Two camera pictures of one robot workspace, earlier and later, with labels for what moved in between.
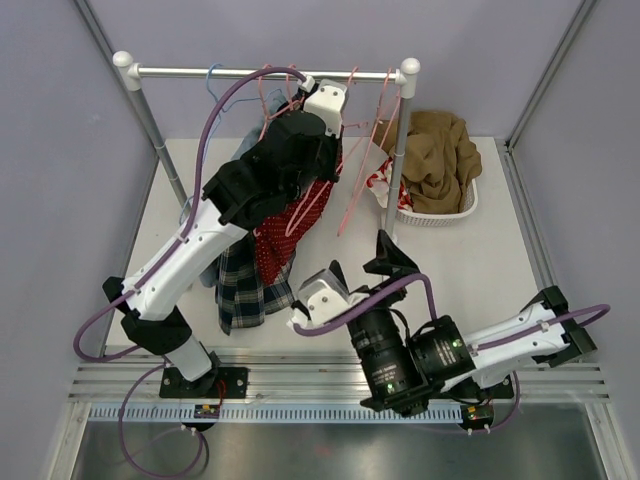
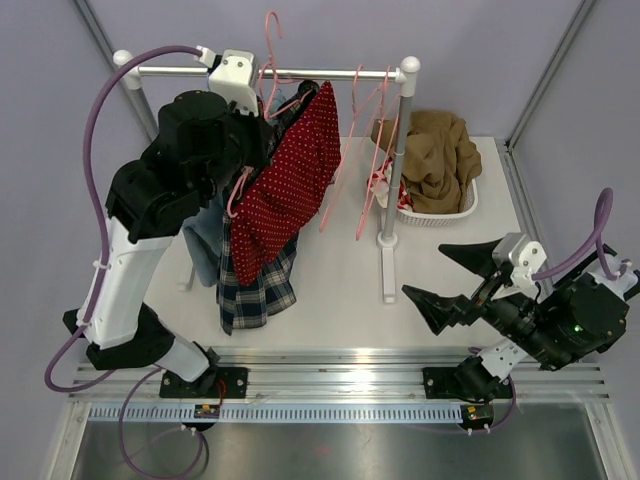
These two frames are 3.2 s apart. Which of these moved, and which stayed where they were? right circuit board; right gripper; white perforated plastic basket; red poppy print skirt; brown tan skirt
Moved: right gripper
Stayed: right circuit board; brown tan skirt; white perforated plastic basket; red poppy print skirt
